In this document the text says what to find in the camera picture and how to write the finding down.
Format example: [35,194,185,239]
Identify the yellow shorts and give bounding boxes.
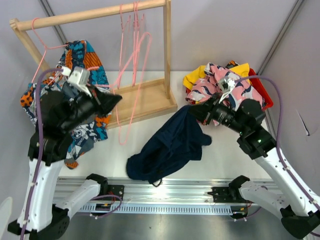
[182,63,250,94]

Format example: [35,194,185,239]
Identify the wooden clothes rack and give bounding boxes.
[9,0,177,128]

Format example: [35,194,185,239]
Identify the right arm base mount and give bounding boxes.
[207,175,250,204]

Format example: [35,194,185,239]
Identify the pink hanger of yellow shorts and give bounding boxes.
[132,1,140,86]

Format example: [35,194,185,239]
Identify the pink hanger of camouflage shorts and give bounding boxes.
[132,0,145,86]

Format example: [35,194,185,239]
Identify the red plastic bin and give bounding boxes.
[185,63,273,110]

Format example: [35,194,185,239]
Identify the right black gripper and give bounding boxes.
[185,91,248,135]

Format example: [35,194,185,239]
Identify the pink patterned shorts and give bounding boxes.
[182,61,266,124]

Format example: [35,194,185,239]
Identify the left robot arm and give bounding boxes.
[7,87,122,240]

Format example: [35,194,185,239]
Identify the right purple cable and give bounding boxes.
[232,76,320,237]

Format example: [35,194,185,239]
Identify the blue orange patterned shorts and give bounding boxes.
[20,40,112,170]

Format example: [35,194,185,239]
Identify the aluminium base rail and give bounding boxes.
[52,177,283,216]

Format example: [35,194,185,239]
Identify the orange black camouflage shorts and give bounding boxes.
[225,60,239,69]

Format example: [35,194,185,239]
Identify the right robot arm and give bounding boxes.
[189,96,320,239]

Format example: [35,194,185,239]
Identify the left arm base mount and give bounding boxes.
[101,184,125,202]

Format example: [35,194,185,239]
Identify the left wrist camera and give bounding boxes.
[61,66,92,97]

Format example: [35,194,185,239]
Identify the navy blue shorts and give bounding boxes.
[126,105,212,185]

